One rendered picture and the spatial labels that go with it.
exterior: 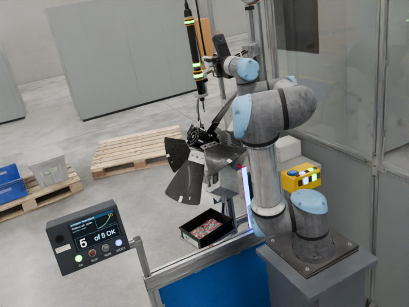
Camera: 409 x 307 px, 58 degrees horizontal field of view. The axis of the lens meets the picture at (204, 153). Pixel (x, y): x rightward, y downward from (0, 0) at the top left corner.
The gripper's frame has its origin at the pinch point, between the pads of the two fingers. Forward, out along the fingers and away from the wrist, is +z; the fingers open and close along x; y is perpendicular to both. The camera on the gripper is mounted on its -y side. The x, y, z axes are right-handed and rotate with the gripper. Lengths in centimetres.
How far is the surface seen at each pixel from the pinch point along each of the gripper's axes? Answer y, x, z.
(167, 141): 54, -12, 54
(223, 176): 64, 1, 7
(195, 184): 66, -13, 14
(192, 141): 46, -7, 23
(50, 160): 122, -90, 275
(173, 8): 1, 192, 559
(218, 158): 48.0, -4.3, -2.1
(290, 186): 64, 21, -23
